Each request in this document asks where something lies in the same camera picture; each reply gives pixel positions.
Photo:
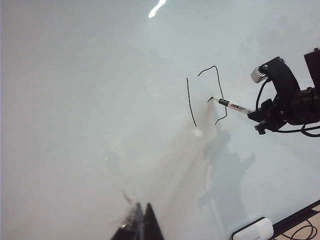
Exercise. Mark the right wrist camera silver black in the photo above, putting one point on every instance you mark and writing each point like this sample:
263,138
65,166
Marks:
285,72

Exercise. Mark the white whiteboard eraser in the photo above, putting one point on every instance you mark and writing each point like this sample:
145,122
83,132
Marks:
252,230

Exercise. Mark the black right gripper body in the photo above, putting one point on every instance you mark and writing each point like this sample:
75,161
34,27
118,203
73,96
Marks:
276,115

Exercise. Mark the white marker pen black tip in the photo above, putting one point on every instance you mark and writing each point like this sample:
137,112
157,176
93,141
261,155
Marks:
235,107

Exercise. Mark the white glass whiteboard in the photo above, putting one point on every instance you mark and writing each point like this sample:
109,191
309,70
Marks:
75,100

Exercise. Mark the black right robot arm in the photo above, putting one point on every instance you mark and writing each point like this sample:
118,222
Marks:
305,105

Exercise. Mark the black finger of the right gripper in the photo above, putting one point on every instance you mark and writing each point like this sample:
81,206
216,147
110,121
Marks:
257,115
261,128

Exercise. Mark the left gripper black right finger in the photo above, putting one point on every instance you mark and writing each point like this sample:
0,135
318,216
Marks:
152,225

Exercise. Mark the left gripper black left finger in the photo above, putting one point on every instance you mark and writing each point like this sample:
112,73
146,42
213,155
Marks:
133,225

